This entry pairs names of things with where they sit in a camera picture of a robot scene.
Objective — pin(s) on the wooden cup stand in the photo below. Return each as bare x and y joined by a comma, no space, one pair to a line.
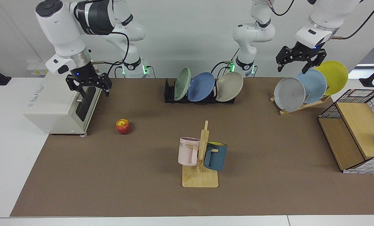
199,179

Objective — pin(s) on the beige plate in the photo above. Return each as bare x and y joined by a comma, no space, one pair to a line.
229,87

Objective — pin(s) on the dark teal cup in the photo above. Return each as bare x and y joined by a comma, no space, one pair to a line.
217,157

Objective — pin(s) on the red yellow apple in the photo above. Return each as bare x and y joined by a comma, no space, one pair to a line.
123,126

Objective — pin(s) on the wooden plate rack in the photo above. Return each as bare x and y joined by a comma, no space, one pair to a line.
297,107

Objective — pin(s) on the pale toaster oven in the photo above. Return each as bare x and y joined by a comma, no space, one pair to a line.
53,106

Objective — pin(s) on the pink cup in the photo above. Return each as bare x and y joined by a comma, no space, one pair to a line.
187,152

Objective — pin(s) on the black dish rack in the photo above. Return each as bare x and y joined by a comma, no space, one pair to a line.
169,94

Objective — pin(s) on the light blue plate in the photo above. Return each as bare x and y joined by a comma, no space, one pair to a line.
314,83

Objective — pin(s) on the grey plate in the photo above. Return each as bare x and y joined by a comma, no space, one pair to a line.
289,94

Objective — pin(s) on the pale green plate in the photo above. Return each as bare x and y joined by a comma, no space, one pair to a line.
182,83

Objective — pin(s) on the yellow plate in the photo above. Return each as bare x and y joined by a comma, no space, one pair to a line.
336,75

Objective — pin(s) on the white socket strip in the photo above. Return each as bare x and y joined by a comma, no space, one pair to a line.
36,69

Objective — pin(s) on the brown table cloth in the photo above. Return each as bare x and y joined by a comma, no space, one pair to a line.
268,150

